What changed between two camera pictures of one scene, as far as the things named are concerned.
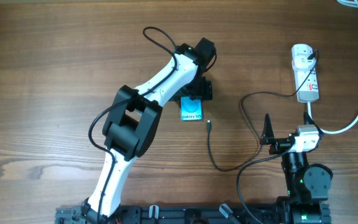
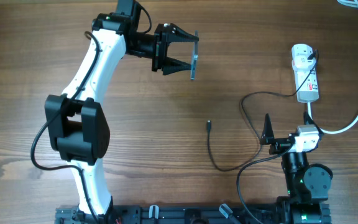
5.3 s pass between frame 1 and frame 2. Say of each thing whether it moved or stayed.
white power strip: stayed
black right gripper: stayed
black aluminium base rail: stayed
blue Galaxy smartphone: moved
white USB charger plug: stayed
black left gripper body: moved
